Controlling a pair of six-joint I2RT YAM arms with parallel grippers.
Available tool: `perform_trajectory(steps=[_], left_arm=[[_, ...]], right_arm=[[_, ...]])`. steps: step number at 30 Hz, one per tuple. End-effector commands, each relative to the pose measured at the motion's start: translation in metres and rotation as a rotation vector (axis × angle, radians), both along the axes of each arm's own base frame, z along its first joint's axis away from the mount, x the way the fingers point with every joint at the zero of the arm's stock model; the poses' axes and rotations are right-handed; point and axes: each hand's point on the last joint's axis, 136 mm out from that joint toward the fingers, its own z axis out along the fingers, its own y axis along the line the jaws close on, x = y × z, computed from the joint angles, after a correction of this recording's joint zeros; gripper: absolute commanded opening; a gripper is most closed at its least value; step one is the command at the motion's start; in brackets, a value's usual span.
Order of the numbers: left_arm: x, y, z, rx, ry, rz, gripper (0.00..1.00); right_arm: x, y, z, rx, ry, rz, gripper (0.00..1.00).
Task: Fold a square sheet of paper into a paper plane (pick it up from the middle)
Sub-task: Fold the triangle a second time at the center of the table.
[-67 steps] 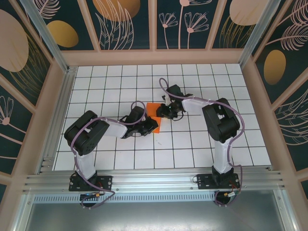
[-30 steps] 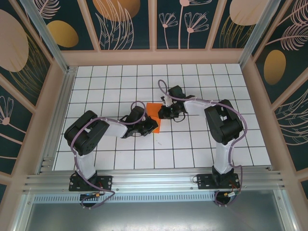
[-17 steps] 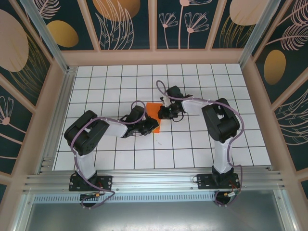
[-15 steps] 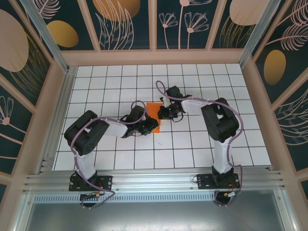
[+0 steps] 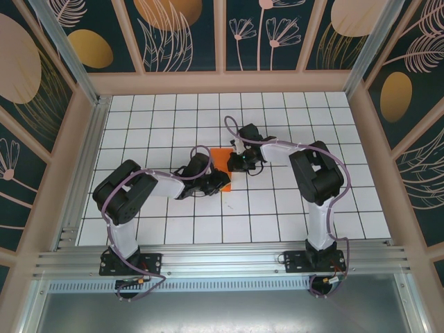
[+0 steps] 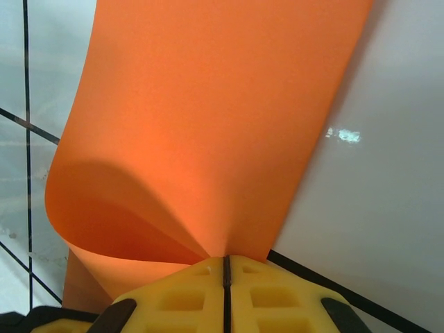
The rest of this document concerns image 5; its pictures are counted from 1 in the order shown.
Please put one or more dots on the orange paper sheet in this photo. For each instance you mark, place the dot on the orange paper sheet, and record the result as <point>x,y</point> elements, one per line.
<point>220,157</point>

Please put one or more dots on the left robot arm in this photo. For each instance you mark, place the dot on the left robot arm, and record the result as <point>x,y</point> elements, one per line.
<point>121,194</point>

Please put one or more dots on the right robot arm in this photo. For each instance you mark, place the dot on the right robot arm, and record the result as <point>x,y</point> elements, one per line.
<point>315,173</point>

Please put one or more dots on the grey metal tray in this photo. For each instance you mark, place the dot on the grey metal tray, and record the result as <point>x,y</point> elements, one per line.
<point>222,312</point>

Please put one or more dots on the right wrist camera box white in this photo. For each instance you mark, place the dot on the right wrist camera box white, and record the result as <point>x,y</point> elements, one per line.
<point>238,145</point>

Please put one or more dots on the long aluminium base rail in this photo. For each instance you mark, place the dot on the long aluminium base rail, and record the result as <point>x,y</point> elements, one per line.
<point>222,256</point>

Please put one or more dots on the aluminium side rail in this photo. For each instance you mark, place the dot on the aluminium side rail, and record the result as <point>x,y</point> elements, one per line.
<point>91,145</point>

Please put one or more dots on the aluminium frame post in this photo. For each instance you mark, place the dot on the aluminium frame post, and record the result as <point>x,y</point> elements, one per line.
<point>372,52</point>
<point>67,52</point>

